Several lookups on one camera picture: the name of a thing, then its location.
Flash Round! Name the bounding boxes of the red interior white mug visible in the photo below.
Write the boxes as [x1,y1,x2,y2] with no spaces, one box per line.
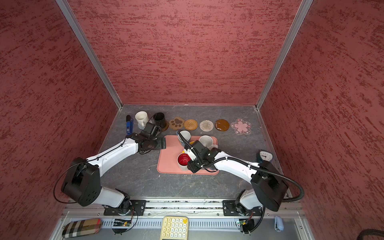
[177,153,191,172]

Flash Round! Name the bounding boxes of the pink plastic tray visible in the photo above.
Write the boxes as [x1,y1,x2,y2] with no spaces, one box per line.
[156,134,220,176]

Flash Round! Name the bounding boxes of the light blue patterned mug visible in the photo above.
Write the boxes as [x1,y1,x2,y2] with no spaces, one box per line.
[178,131,191,148]

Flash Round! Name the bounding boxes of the cream lace round coaster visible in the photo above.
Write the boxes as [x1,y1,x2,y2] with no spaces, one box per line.
[199,120,214,132]

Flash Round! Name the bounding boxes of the black mug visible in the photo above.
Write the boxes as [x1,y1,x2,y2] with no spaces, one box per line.
[154,112,167,130]

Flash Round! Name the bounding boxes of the glossy amber round coaster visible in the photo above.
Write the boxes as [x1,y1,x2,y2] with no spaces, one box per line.
[215,119,230,132]

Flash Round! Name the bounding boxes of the woven tan round coaster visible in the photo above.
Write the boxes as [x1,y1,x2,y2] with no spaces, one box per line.
[184,119,199,131]

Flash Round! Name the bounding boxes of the brown paw print coaster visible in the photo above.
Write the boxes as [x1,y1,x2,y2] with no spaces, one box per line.
[169,117,185,131]

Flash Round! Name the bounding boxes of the pink flower coaster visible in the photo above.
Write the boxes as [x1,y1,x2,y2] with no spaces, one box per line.
[231,119,252,136]

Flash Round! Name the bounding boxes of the dark brown round coaster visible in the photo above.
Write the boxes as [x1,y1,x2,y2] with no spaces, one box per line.
[162,122,169,132]

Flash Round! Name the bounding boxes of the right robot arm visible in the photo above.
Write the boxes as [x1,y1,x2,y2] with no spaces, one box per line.
[185,147,289,212]

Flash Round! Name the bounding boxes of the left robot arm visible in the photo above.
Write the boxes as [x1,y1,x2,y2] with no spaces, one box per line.
[61,134,166,210]

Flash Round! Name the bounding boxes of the blue lighter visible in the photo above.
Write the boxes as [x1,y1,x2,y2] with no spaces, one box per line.
[126,115,134,136]

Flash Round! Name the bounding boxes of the small green alarm clock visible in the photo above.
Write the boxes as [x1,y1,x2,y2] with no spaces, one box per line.
[256,150,274,163]

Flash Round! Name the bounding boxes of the yellow calculator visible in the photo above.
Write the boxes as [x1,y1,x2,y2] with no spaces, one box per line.
[160,216,189,240]

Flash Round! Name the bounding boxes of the light blue small device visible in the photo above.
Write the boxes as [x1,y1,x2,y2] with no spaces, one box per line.
[274,216,285,232]

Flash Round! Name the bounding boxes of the plaid glasses case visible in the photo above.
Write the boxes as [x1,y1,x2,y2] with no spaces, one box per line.
[62,219,102,239]

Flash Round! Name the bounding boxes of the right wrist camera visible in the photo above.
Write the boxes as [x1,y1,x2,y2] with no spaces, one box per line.
[190,141,210,158]

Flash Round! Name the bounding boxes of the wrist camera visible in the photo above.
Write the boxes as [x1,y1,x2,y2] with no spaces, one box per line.
[141,123,162,139]
[190,141,210,158]

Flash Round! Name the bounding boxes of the black corrugated cable hose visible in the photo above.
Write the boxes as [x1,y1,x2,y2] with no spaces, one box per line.
[176,130,305,203]

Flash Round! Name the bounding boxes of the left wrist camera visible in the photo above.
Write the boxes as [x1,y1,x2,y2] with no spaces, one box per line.
[141,123,162,139]

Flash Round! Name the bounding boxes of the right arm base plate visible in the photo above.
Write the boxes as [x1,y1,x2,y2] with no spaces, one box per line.
[222,200,262,217]

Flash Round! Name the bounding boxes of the aluminium front rail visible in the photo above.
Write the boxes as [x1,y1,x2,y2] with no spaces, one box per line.
[61,197,305,218]

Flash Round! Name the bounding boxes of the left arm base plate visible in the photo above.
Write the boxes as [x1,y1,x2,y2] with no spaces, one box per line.
[104,200,147,217]

